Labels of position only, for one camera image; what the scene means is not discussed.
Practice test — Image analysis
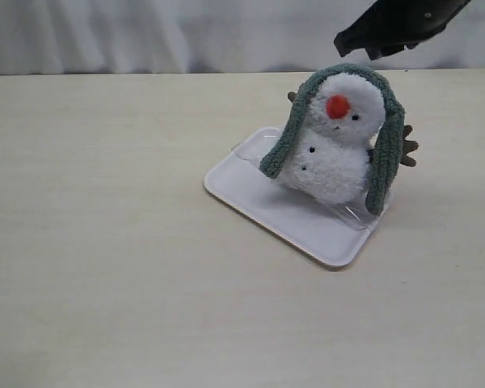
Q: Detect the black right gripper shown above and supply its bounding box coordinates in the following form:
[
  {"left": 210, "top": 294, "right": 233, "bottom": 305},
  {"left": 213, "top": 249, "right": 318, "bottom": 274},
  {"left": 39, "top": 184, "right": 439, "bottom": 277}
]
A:
[{"left": 334, "top": 0, "right": 470, "bottom": 60}]

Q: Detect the white plush snowman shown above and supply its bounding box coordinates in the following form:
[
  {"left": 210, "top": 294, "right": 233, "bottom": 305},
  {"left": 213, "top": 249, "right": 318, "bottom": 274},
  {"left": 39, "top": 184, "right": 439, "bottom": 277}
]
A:
[{"left": 273, "top": 74, "right": 420, "bottom": 204}]

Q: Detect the green knitted scarf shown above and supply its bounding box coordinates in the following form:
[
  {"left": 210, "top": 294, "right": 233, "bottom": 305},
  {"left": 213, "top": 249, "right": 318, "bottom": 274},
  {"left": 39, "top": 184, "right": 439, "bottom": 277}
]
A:
[{"left": 259, "top": 63, "right": 406, "bottom": 214}]

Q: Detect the white rectangular plastic tray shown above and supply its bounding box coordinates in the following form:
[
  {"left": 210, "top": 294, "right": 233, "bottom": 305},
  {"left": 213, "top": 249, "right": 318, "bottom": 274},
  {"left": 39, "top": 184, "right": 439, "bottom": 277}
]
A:
[{"left": 204, "top": 125, "right": 393, "bottom": 271}]

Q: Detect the white backdrop curtain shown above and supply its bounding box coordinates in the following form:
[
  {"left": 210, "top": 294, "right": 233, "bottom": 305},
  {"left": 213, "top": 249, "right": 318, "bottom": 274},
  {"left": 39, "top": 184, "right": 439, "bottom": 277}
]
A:
[{"left": 0, "top": 0, "right": 485, "bottom": 77}]

